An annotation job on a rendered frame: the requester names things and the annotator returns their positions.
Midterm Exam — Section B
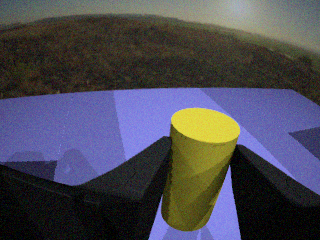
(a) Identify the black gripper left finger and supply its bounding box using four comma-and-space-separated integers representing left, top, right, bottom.
0, 136, 172, 240

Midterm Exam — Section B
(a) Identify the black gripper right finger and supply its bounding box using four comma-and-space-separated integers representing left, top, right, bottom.
229, 144, 320, 240

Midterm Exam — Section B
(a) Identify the yellow cylinder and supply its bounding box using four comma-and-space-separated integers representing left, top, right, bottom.
160, 108, 240, 232

